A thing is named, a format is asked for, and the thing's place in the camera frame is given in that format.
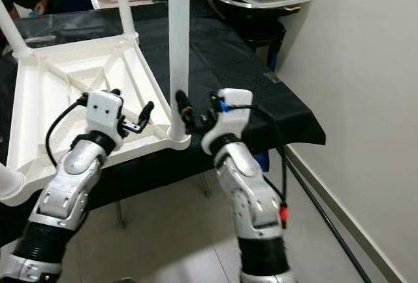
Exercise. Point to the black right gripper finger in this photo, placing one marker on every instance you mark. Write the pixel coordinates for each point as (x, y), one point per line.
(183, 106)
(218, 101)

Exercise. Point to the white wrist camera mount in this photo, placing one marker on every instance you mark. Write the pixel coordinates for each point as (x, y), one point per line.
(228, 129)
(104, 110)

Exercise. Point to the metal folding table frame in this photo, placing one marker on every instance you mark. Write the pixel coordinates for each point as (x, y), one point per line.
(119, 214)

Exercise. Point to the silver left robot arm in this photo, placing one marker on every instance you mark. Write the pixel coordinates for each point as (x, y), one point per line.
(68, 185)

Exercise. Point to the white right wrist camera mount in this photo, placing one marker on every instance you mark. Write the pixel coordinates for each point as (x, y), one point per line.
(228, 129)

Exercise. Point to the long black floor pole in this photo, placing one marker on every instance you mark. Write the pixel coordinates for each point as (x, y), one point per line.
(333, 231)

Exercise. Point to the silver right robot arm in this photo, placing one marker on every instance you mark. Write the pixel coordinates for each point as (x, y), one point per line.
(248, 191)

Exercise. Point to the tan rubber band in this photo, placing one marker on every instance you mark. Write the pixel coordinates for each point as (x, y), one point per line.
(186, 110)

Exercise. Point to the blue dustpan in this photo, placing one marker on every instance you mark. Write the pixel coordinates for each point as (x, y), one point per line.
(262, 162)

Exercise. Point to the black tablecloth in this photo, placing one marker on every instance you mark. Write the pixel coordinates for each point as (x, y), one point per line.
(235, 54)

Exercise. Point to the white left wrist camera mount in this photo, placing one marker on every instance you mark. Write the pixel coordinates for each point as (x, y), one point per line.
(104, 110)

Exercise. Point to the black metal stool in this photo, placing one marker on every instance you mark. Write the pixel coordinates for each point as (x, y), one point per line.
(261, 48)

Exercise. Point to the black wok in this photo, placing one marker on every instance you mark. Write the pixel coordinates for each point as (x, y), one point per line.
(248, 21)

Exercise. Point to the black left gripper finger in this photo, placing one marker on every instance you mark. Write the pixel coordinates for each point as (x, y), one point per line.
(115, 92)
(145, 116)

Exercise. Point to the white plastic table top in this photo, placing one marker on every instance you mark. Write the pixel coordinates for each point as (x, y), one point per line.
(52, 93)

